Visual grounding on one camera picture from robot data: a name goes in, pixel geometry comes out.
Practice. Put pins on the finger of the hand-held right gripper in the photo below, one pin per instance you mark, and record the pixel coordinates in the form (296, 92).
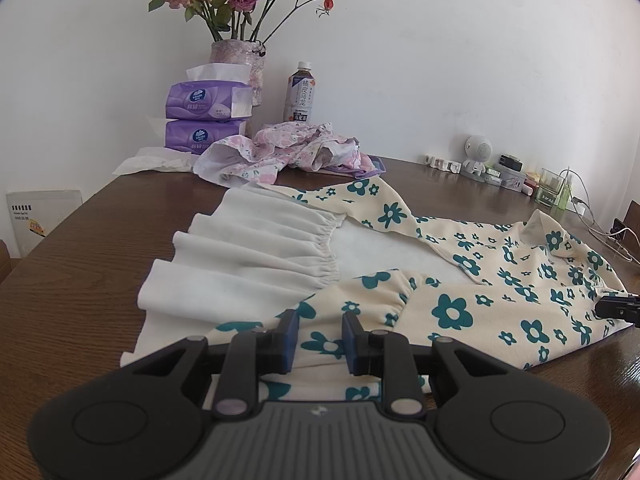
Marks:
(622, 300)
(620, 312)

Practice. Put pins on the pink floral garment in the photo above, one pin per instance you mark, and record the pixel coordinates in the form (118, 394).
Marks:
(280, 152)

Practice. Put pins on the small green white packets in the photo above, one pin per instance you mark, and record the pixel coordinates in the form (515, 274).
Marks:
(492, 177)

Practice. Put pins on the lilac textured vase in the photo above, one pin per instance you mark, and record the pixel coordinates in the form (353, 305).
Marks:
(245, 57)

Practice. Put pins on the pink white tube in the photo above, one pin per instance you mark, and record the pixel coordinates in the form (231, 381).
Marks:
(528, 188)

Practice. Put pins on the clear glass cup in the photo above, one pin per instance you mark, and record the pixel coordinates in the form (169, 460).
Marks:
(550, 190)

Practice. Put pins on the crumpled white tissue paper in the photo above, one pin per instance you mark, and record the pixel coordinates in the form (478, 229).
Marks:
(150, 162)

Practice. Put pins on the white robot figurine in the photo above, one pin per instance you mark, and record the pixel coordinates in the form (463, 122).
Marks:
(477, 152)

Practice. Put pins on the white cardboard board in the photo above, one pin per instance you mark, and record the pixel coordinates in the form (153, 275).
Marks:
(40, 217)

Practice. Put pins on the pink lilac folded cloth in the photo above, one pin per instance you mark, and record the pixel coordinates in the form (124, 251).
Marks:
(372, 167)

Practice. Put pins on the brown chair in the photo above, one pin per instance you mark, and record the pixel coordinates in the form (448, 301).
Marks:
(635, 212)

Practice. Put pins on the open purple tissue pack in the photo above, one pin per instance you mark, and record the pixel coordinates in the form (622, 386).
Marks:
(200, 102)

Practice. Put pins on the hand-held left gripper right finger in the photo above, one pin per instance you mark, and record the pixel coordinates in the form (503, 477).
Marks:
(349, 342)

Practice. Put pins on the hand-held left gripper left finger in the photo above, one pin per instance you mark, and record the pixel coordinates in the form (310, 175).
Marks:
(291, 342)

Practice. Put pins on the green spray bottle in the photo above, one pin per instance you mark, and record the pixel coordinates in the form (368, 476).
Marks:
(566, 197)

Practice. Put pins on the small black box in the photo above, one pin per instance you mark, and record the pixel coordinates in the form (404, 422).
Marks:
(510, 162)

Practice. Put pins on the plastic tea bottle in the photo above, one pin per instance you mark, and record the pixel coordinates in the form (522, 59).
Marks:
(301, 95)

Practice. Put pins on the cream teal flower dress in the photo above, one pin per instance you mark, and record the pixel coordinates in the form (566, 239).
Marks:
(450, 285)

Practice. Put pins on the sealed purple tissue pack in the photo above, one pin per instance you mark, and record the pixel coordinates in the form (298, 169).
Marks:
(195, 136)

